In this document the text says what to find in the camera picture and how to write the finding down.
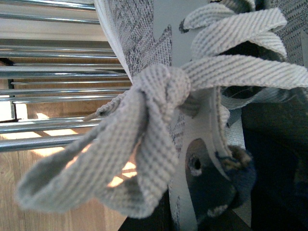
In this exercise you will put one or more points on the grey knit sneaker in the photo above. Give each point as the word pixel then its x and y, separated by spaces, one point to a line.
pixel 194 66

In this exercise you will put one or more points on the black metal shoe rack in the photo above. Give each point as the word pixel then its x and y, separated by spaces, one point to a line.
pixel 56 68

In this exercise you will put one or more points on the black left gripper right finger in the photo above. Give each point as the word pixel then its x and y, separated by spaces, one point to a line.
pixel 276 134

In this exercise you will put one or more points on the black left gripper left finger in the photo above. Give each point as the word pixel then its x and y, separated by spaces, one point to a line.
pixel 159 220

